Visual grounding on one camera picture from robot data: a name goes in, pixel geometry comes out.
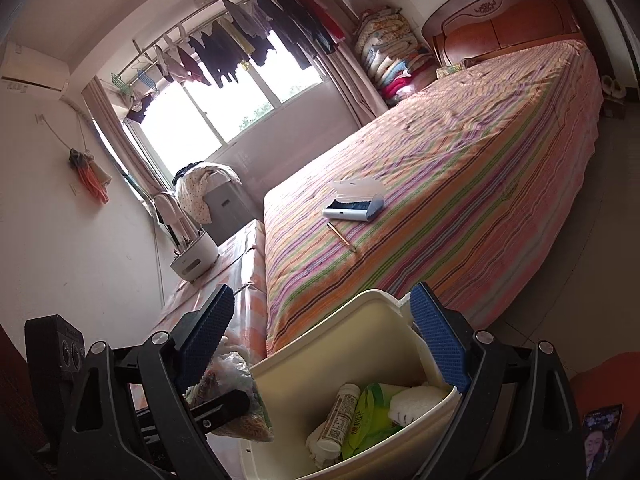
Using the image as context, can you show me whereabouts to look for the grey cabinet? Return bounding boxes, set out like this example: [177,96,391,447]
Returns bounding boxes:
[202,180,256,243]

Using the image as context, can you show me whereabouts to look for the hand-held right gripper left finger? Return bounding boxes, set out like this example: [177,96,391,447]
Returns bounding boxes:
[59,283,236,480]

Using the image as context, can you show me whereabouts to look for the green clothes hangers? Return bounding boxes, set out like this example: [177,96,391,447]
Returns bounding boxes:
[110,57,161,98]

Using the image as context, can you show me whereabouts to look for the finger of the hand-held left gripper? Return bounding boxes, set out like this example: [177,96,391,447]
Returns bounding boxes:
[187,387,251,436]

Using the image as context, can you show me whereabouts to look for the orange grey hanging cloths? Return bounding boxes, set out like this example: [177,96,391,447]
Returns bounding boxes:
[67,147,113,206]

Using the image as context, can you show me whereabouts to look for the row of hanging clothes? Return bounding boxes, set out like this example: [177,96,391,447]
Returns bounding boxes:
[122,0,373,123]

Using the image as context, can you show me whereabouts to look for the hanging coats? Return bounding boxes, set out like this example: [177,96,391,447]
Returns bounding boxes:
[150,192,188,251]

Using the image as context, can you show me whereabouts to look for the white air conditioner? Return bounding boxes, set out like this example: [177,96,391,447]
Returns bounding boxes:
[0,42,71,96]

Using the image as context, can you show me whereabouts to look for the green plastic bag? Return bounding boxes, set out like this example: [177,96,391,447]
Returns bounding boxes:
[340,382,416,461]

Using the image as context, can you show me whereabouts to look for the cream plastic trash bin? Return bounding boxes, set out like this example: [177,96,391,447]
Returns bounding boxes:
[240,288,463,480]

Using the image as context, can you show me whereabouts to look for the orange cloth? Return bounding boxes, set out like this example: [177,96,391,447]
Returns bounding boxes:
[570,352,640,480]

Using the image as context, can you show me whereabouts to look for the grey notebook on bed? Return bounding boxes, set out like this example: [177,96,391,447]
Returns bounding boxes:
[322,178,385,222]

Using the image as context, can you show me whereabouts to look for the white plush toy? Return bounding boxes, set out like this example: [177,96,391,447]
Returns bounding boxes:
[389,382,453,427]

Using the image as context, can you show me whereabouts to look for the orange checked tablecloth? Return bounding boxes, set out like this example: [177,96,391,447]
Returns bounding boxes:
[115,219,271,480]

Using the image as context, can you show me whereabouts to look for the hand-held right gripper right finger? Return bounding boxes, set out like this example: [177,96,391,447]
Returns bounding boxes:
[408,281,586,480]

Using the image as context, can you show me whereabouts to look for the smartphone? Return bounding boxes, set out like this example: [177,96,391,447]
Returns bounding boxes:
[581,402,625,480]

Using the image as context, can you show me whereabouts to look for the window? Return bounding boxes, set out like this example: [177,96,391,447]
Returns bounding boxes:
[122,42,326,176]

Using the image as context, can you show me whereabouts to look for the white plastic bag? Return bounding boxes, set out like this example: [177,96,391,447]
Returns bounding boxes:
[305,432,326,470]

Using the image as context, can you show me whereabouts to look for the stack of folded quilts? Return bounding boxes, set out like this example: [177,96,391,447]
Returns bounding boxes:
[354,7,433,106]

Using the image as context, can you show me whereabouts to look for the floral pillow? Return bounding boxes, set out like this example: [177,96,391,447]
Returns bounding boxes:
[435,59,468,80]

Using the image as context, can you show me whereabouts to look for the wooden headboard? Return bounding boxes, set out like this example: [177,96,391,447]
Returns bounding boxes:
[421,0,588,68]

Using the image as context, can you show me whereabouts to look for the yellow pencil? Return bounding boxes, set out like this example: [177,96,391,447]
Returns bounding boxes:
[326,222,357,253]

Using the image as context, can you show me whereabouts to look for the beige curtain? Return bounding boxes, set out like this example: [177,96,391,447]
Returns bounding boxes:
[315,40,391,128]
[82,77,161,206]

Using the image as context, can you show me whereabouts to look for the white organiser box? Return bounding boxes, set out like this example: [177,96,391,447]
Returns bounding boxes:
[169,232,221,282]

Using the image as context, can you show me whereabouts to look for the clear bag of wrappers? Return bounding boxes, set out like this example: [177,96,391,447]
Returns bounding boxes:
[185,350,275,443]

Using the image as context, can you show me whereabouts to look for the striped bed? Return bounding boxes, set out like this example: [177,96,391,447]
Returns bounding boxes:
[262,37,603,356]

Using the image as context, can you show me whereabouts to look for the white capped labelled bottle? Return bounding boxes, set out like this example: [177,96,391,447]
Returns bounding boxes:
[306,382,362,461]

